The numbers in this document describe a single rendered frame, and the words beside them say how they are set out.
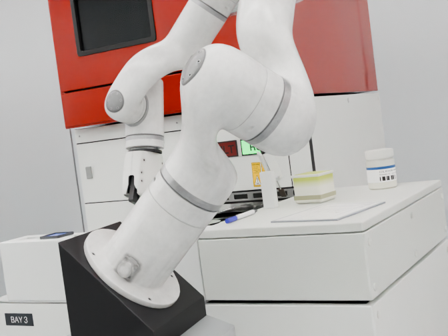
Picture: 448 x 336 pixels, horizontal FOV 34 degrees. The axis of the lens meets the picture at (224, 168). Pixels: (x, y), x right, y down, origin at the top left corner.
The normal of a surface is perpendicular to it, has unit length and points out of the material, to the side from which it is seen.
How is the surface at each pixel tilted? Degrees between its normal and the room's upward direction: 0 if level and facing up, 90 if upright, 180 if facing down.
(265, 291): 90
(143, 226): 85
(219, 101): 116
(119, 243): 72
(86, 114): 90
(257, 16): 63
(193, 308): 90
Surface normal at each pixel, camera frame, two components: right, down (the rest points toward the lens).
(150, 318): 0.57, -0.77
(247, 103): 0.30, 0.32
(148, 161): 0.78, -0.12
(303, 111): 0.59, -0.15
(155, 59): 0.05, -0.62
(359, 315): -0.48, 0.11
